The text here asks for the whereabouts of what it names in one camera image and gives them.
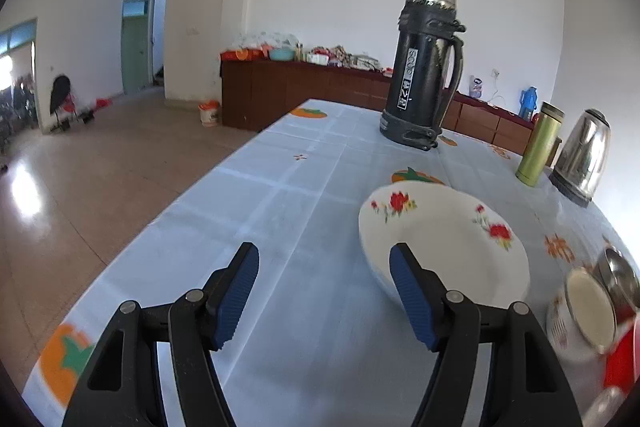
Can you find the light blue printed tablecloth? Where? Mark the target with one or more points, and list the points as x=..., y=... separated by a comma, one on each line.
x=300, y=207

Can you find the steel electric kettle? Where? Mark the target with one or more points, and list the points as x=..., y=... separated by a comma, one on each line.
x=582, y=152

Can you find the pile of colourful packets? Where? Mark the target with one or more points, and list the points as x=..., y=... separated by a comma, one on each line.
x=345, y=58

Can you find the large black thermos flask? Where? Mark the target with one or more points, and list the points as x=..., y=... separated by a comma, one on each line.
x=420, y=72

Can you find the green door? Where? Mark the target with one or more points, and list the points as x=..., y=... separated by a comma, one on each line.
x=135, y=57

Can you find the black chair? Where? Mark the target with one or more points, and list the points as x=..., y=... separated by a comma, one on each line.
x=61, y=94

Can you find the white plastic bucket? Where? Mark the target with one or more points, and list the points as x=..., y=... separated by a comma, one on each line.
x=209, y=114

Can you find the window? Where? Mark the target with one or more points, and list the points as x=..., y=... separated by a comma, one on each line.
x=20, y=37

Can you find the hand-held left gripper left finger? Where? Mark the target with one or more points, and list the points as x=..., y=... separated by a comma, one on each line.
x=240, y=297

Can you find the teal plastic basin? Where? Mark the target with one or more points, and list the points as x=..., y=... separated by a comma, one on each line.
x=281, y=55

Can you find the orange box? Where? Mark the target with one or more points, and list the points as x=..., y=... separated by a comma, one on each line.
x=242, y=55

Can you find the red bag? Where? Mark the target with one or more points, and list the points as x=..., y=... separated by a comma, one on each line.
x=103, y=104

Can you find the white plate red flowers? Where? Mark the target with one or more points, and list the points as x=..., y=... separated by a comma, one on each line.
x=450, y=232

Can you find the mesh food cover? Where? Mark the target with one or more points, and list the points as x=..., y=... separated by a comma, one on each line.
x=265, y=39

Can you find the red plastic bowl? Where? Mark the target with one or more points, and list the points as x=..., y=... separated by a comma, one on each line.
x=625, y=357

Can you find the brown wooden sideboard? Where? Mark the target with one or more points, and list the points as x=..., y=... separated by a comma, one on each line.
x=300, y=87

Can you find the cream enamel bowl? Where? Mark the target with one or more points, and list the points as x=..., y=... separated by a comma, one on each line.
x=590, y=312

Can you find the blue thermos jug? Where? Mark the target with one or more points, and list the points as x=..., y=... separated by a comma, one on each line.
x=529, y=104

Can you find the stainless steel bowl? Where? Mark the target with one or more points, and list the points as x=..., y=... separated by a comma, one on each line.
x=617, y=274

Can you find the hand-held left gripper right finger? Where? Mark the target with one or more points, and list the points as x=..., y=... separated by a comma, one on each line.
x=410, y=297

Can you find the green thermos bottle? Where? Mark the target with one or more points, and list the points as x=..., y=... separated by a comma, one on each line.
x=537, y=147

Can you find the white and blue tissue pack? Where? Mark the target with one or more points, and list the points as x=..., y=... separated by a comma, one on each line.
x=476, y=88

